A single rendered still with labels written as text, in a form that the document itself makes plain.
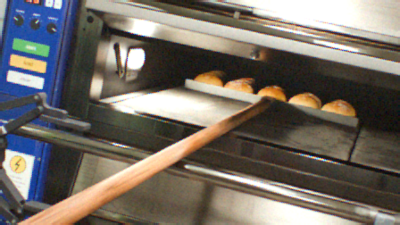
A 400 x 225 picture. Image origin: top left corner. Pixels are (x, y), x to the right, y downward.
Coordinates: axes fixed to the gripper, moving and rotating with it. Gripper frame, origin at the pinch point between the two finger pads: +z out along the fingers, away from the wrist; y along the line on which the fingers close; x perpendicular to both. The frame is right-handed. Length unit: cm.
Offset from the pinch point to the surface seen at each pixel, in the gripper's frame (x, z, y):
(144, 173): -5.2, 9.5, -1.1
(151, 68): -115, -24, -6
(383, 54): -54, 39, -25
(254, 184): -31.0, 22.9, 1.7
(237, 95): -140, -2, -2
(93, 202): 16.4, 9.6, -0.8
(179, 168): -30.7, 9.1, 2.2
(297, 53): -53, 23, -22
